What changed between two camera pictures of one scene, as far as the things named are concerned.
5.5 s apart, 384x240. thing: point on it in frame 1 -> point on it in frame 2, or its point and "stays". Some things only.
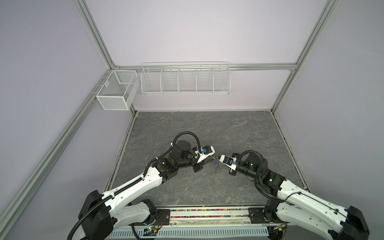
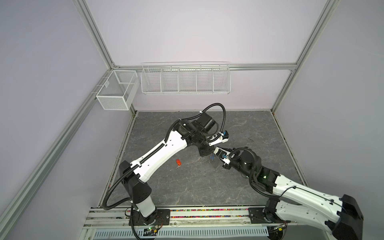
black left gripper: [199, 165] -> [207, 152]
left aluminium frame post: [89, 20] stays
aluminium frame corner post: [327, 11] stays
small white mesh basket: [118, 91] stays
